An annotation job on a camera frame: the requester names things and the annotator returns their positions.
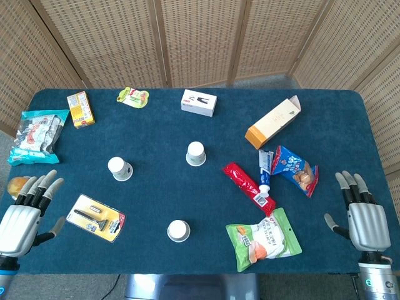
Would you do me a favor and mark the blue table cloth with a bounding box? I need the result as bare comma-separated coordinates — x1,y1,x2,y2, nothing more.
0,88,398,276

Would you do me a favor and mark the blue snack bag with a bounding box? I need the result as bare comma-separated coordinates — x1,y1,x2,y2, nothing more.
270,145,319,199

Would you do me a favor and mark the wrapped bread bun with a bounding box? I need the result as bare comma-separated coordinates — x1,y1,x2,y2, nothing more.
6,176,38,201

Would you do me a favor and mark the cream and orange carton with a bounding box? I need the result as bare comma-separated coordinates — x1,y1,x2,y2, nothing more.
244,94,302,150

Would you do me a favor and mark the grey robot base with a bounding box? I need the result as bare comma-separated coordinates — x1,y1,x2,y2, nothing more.
124,273,260,300

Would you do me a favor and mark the white floral paper cup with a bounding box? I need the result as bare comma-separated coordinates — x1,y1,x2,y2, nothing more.
166,219,191,243
186,141,208,167
107,156,134,182

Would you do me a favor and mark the wicker folding screen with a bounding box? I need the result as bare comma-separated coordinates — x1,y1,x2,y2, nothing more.
0,0,400,176

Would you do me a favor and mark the green corn starch bag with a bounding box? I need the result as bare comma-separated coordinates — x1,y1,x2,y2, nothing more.
225,207,303,273

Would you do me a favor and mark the teal snack bag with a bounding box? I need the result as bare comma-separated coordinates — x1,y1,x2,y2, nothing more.
6,109,70,166

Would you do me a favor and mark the white cardboard box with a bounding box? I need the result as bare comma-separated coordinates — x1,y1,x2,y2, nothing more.
180,89,218,118

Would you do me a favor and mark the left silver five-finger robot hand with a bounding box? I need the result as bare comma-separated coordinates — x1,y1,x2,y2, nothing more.
0,169,66,259

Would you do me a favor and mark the yellow razor blister pack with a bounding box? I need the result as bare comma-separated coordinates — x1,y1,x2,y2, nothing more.
66,194,127,243

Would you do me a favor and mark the green yellow pouch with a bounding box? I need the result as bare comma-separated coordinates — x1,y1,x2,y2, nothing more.
116,87,150,109

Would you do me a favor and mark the black floor cable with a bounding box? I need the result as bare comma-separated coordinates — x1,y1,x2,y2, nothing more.
107,274,121,296

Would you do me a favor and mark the red biscuit pack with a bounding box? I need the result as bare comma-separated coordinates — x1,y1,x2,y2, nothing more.
222,161,278,218

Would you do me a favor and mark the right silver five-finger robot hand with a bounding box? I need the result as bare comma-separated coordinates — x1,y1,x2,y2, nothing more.
324,170,393,254

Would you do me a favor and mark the small yellow cardboard box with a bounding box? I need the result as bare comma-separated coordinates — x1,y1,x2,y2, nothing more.
66,91,96,129

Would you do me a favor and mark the blue white toothpaste tube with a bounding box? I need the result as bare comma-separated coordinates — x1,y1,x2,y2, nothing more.
257,149,274,198

